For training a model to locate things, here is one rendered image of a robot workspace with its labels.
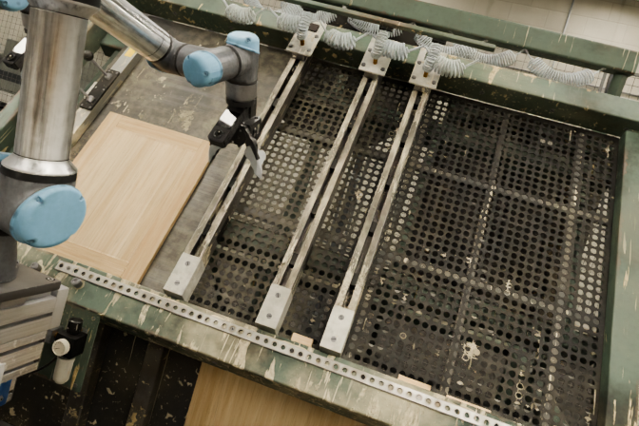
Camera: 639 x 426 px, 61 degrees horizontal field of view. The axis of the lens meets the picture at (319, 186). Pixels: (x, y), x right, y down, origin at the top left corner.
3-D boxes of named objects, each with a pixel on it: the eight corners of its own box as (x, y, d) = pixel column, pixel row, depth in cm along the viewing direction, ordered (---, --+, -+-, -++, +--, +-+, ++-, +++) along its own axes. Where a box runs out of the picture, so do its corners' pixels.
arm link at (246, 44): (217, 32, 123) (242, 27, 129) (216, 79, 128) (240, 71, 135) (242, 41, 119) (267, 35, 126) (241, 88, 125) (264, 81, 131)
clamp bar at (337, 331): (312, 350, 154) (312, 321, 134) (416, 67, 215) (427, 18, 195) (346, 362, 152) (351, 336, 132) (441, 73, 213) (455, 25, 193)
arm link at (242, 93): (247, 87, 126) (217, 80, 128) (246, 106, 128) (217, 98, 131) (262, 79, 132) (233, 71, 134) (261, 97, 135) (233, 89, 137)
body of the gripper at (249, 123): (261, 138, 141) (264, 94, 135) (244, 150, 134) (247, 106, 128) (235, 130, 144) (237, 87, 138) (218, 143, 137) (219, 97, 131)
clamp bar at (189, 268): (162, 296, 162) (141, 261, 142) (303, 38, 224) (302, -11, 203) (192, 306, 161) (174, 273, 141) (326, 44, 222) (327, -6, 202)
